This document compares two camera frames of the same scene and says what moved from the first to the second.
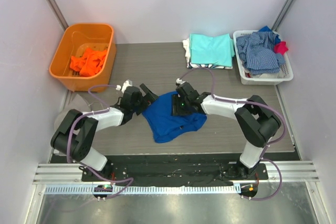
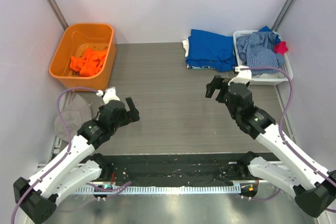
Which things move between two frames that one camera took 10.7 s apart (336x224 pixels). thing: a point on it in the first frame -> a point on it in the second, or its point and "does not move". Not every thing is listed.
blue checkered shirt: (257, 51) does not move
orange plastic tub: (84, 59) does not move
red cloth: (281, 48) does not move
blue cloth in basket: (266, 29) does not move
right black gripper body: (177, 106) -> (223, 92)
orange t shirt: (90, 63) does not move
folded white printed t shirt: (186, 43) does not move
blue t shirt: (167, 128) -> (210, 49)
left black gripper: (144, 99) -> (128, 115)
